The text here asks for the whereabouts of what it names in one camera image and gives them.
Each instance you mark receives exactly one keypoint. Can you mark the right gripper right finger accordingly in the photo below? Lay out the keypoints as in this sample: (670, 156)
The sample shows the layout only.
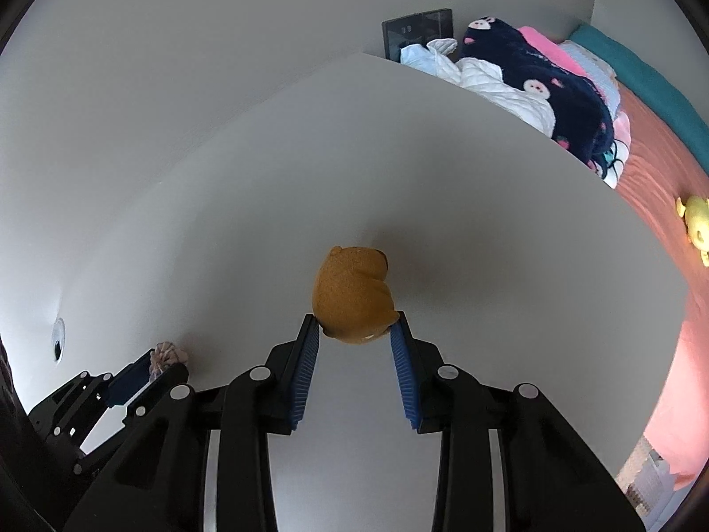
(416, 363)

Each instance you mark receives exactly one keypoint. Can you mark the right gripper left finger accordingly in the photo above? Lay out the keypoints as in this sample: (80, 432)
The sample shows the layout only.
(292, 365)

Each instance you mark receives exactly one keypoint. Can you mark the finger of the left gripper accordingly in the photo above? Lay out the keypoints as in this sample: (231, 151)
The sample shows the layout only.
(129, 381)

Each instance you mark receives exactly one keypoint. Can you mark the foam puzzle floor mat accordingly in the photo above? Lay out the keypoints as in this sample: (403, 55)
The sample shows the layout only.
(648, 484)

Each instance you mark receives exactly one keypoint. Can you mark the navy patterned blanket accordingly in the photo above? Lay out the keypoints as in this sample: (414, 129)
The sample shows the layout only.
(583, 124)

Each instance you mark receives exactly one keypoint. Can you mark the white quilted garment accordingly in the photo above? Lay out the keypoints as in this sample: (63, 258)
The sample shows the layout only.
(531, 104)

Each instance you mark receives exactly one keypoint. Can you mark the yellow plush duck toy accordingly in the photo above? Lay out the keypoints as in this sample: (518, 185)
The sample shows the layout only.
(695, 213)

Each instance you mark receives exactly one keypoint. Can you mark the black digital clock panel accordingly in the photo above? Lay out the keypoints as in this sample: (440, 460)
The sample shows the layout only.
(419, 28)

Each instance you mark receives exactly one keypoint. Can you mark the pink folded cloth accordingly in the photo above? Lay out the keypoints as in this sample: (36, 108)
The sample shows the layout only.
(551, 51)

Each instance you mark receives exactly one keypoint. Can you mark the light blue folded cloth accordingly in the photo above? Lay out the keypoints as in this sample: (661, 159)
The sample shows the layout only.
(598, 71)

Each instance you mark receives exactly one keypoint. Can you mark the teal pillow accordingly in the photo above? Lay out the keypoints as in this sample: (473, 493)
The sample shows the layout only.
(652, 88)

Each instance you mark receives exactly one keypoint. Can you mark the metal desk cable grommet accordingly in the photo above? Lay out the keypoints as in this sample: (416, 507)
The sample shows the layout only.
(58, 339)

